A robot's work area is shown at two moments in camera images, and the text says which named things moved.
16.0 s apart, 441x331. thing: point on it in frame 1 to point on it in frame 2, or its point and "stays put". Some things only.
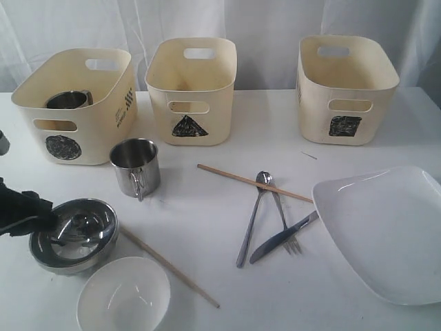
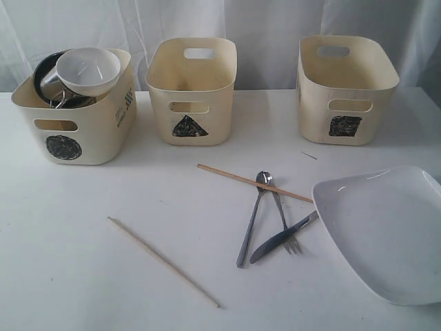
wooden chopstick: [138, 239] stays put
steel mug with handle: [138, 167] to [67, 100]
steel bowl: [85, 238] to [45, 79]
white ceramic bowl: [124, 294] to [87, 72]
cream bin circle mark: [96, 134] stays put
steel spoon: [264, 176] stays put
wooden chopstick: [255, 183] stays put
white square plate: [388, 223] stays put
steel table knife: [282, 236] stays put
